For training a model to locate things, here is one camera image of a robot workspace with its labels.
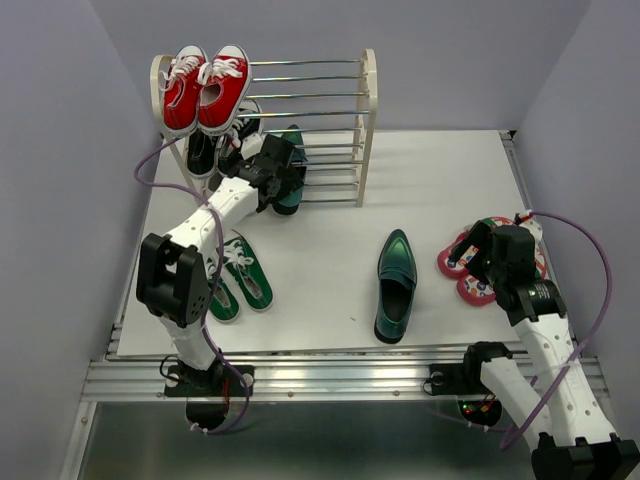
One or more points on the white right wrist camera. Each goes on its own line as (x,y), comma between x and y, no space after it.
(527,221)

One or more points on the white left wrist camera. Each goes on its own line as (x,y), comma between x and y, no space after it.
(251,145)

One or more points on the aluminium front rail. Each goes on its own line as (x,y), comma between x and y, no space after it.
(397,375)

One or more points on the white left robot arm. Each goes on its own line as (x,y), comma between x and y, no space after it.
(172,278)

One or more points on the left green sneaker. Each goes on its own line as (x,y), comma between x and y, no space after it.
(224,306)

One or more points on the left red sneaker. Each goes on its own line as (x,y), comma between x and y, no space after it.
(181,90)

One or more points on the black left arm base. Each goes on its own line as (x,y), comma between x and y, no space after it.
(217,399)

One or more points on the green sneaker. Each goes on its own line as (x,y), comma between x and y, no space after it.
(241,262)
(224,306)

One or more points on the left black sneaker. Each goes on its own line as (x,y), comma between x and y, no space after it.
(200,161)

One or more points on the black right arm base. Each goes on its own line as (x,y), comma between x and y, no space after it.
(478,407)

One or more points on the cream metal shoe shelf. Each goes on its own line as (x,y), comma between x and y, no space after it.
(332,104)

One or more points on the right green sneaker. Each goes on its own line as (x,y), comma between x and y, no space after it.
(241,262)

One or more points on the red sneaker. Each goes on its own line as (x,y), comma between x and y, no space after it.
(181,90)
(224,82)

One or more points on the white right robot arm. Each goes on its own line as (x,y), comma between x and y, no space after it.
(557,414)

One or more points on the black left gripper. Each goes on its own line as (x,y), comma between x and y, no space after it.
(291,181)

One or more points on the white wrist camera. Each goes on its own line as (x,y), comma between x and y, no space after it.
(251,145)
(527,221)

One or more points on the black sneaker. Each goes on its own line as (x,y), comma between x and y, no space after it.
(228,146)
(200,161)

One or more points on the right black sneaker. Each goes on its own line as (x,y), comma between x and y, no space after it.
(228,146)

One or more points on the right red sneaker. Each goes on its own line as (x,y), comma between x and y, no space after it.
(224,82)

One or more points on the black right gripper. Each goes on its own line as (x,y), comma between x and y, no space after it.
(478,232)

